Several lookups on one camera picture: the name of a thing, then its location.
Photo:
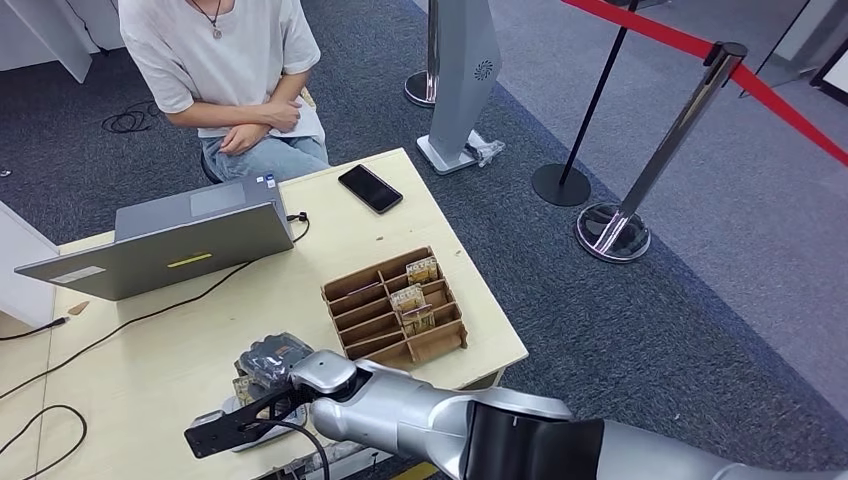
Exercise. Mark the brown paper scrap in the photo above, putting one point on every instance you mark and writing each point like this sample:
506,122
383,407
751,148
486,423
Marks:
79,308

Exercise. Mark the chrome stanchion post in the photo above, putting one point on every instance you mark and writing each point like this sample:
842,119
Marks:
613,232
424,89

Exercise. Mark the person's right forearm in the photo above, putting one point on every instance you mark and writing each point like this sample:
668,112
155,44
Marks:
212,119

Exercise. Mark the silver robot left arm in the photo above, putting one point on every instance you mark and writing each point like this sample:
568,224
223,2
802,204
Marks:
397,411

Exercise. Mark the person's left forearm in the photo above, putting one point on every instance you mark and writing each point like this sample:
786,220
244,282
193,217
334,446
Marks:
291,93

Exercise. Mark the yellow floor tape strip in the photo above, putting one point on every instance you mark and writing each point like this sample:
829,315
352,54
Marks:
417,472
308,99

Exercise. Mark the cardboard card organizer box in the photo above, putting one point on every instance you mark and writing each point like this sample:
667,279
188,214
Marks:
430,344

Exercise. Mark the person's right hand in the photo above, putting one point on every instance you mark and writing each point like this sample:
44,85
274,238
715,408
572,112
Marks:
285,116

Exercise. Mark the grey glass panel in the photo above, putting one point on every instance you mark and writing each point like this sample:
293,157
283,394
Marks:
808,46

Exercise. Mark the grey laptop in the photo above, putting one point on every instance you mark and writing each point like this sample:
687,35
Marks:
166,258

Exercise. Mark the black stanchion post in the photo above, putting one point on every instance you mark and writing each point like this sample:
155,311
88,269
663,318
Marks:
562,185

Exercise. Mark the grey kiosk stand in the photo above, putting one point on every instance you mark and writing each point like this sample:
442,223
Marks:
467,66

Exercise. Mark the red barrier belt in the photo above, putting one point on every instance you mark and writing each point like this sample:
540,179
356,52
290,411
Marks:
662,30

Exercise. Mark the black smartphone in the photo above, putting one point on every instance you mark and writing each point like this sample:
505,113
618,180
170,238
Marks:
371,189

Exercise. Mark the black framed board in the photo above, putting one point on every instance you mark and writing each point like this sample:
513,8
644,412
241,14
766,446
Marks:
821,79

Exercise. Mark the person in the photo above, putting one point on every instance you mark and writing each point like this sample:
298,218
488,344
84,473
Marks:
225,53

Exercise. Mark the white desk frame rail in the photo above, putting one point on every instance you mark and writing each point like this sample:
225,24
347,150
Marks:
361,464

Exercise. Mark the clear plastic wrapper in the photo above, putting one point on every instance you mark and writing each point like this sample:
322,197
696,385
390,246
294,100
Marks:
489,151

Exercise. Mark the person's left hand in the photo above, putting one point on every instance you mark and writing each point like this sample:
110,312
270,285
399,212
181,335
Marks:
242,139

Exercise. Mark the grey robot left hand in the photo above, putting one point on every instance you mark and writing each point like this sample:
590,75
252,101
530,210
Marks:
275,358

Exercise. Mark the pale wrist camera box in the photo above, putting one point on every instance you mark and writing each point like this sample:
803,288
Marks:
206,418

